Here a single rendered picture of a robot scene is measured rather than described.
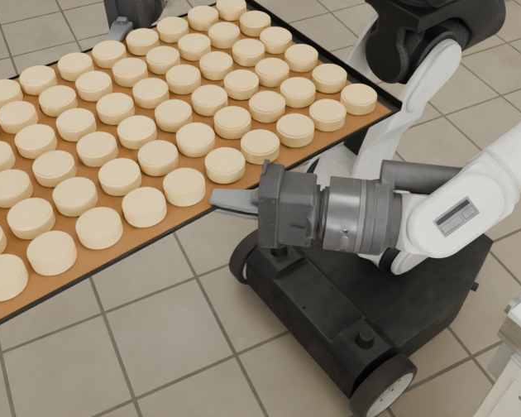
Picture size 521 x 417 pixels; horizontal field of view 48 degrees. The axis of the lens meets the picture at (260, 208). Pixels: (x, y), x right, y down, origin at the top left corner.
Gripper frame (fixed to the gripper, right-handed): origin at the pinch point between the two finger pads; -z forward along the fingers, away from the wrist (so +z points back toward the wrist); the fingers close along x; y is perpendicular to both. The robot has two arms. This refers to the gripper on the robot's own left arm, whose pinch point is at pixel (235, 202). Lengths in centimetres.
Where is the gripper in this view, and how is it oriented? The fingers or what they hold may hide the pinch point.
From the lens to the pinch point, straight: 71.0
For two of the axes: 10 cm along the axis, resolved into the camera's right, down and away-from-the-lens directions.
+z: 9.9, 1.1, -1.0
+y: -1.5, 7.3, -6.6
